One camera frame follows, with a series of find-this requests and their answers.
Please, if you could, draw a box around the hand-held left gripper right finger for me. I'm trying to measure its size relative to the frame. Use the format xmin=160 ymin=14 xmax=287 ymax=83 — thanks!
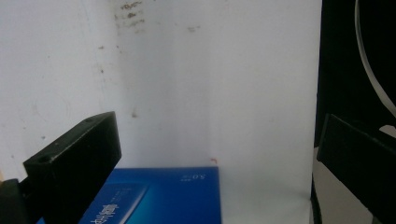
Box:
xmin=316 ymin=113 xmax=396 ymax=224

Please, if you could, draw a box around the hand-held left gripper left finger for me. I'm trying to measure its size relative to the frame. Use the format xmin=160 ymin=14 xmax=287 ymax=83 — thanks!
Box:
xmin=22 ymin=111 xmax=122 ymax=224

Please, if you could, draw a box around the blue cardboard box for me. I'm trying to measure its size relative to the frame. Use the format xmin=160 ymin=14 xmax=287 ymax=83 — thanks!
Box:
xmin=36 ymin=166 xmax=222 ymax=224

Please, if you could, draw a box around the white table mat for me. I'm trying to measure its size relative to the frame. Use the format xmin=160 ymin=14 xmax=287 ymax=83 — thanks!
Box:
xmin=0 ymin=0 xmax=323 ymax=224

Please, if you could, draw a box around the white curved cable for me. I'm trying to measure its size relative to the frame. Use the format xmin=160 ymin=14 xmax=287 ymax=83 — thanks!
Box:
xmin=354 ymin=0 xmax=396 ymax=119

